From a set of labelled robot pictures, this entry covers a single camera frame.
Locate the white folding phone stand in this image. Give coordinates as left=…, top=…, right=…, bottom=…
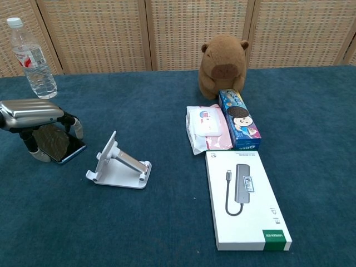
left=85, top=130, right=152, bottom=190

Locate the white USB hub box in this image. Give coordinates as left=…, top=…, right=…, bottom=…
left=205, top=150, right=293, bottom=251

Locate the brown capybara plush toy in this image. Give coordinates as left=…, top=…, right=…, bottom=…
left=197, top=34, right=250, bottom=100

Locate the black smartphone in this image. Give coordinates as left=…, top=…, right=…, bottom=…
left=32, top=123, right=87, bottom=165

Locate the blue Oreo cookie box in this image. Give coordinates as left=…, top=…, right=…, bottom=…
left=217, top=88, right=263, bottom=150

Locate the blue table cloth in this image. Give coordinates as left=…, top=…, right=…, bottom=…
left=0, top=65, right=356, bottom=267

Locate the pink wet wipes pack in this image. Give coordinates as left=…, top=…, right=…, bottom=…
left=185, top=103, right=234, bottom=156

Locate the clear plastic water bottle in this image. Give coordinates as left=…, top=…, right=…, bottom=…
left=6, top=17, right=58, bottom=100

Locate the woven bamboo folding screen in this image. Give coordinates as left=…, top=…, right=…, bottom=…
left=0, top=0, right=356, bottom=78

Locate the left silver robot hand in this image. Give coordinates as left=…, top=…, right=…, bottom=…
left=0, top=98, right=85, bottom=164

